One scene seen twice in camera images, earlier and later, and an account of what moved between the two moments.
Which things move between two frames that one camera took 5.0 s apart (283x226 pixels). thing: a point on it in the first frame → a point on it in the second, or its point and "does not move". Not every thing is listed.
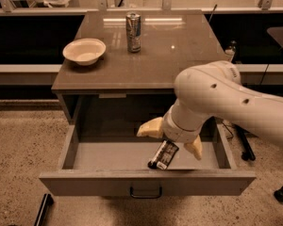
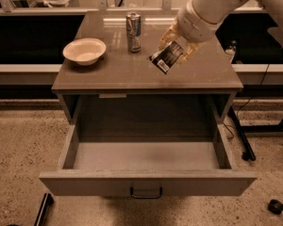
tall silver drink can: [133, 22] does not move
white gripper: [178, 132] → [191, 26]
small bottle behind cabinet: [230, 50] does not move
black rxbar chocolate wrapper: [164, 155] → [165, 57]
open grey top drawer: [111, 160] does not move
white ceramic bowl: [85, 51] does not move
